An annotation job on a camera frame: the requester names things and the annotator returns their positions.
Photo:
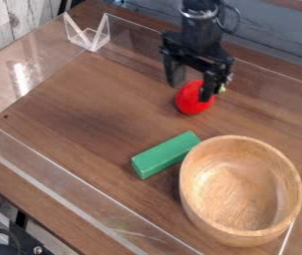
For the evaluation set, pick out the black device with cable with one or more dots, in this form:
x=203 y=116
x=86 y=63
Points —
x=20 y=243

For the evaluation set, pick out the red plush strawberry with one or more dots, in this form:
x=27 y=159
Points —
x=186 y=99

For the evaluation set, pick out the clear acrylic wall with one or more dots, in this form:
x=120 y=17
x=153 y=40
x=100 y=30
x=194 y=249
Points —
x=95 y=224
x=269 y=92

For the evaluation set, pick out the clear acrylic back wall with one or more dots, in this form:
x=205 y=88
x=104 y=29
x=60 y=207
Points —
x=269 y=92

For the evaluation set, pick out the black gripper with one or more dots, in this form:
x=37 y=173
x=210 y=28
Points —
x=214 y=63

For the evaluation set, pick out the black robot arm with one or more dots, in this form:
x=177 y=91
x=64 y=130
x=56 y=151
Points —
x=194 y=46

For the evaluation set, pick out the wooden bowl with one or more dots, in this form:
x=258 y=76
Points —
x=239 y=190

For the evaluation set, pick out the green rectangular block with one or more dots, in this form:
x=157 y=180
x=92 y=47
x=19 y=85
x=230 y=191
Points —
x=163 y=155

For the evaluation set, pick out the clear acrylic front wall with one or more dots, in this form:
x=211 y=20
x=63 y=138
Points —
x=95 y=224

